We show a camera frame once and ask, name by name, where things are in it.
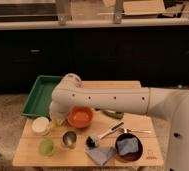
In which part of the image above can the blue sponge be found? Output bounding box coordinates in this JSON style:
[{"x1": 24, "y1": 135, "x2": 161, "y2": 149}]
[{"x1": 117, "y1": 138, "x2": 139, "y2": 156}]

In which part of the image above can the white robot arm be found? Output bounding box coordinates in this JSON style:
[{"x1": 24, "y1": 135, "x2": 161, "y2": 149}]
[{"x1": 49, "y1": 73, "x2": 189, "y2": 171}]

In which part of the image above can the silver fork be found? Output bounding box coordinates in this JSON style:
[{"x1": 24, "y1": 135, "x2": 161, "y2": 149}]
[{"x1": 118, "y1": 128, "x2": 151, "y2": 134}]

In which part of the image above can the green plastic cup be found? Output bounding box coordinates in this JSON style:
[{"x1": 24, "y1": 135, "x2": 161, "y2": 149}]
[{"x1": 39, "y1": 139, "x2": 55, "y2": 156}]

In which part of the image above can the orange bowl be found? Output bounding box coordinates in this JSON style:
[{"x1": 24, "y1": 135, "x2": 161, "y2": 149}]
[{"x1": 68, "y1": 107, "x2": 93, "y2": 129}]

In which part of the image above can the blue grey cloth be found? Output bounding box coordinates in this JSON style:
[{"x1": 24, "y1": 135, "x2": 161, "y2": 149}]
[{"x1": 85, "y1": 147, "x2": 115, "y2": 166}]

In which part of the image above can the small metal cup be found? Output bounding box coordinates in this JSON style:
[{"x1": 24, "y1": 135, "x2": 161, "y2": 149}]
[{"x1": 63, "y1": 131, "x2": 77, "y2": 149}]

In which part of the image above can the green pea pod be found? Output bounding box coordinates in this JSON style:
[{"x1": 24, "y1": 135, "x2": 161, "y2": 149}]
[{"x1": 103, "y1": 111, "x2": 124, "y2": 120}]

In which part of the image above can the green plastic tray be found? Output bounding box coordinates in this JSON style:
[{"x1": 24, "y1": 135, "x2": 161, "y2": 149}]
[{"x1": 21, "y1": 75, "x2": 62, "y2": 118}]

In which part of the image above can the white lidded container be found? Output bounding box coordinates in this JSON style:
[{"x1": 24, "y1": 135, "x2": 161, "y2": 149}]
[{"x1": 32, "y1": 117, "x2": 50, "y2": 135}]

